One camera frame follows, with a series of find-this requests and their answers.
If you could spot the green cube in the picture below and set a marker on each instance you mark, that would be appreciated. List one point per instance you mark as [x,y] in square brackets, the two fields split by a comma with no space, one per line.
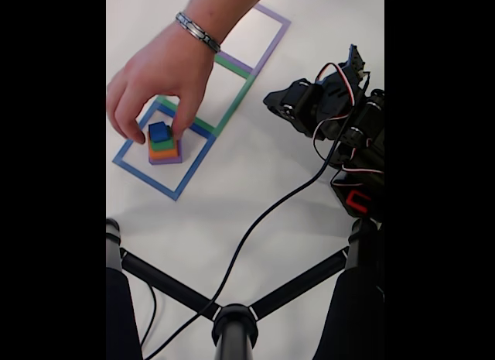
[162,145]

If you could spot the large purple cube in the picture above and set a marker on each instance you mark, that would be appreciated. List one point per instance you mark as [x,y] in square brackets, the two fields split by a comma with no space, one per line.
[166,161]

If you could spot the small blue cube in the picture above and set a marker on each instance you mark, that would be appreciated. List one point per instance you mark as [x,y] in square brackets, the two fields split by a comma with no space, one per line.
[159,132]

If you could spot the orange cube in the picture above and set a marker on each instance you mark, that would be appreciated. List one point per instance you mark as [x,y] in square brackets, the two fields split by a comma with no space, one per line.
[162,154]

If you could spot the person's hand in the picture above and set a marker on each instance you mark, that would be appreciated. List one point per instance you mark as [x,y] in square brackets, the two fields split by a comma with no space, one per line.
[170,69]

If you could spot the black tripod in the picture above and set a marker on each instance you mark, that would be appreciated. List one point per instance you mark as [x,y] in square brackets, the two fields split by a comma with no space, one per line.
[234,329]

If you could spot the black camera box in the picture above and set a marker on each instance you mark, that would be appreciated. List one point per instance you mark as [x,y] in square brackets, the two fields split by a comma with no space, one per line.
[356,64]

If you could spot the green square frame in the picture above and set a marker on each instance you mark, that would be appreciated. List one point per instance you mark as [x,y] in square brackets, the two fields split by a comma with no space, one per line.
[232,100]

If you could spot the purple square frame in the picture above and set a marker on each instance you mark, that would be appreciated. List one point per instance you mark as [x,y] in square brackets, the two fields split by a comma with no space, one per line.
[270,38]

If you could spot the blue square frame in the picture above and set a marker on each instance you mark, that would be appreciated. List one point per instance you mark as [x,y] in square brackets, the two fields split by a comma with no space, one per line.
[143,174]

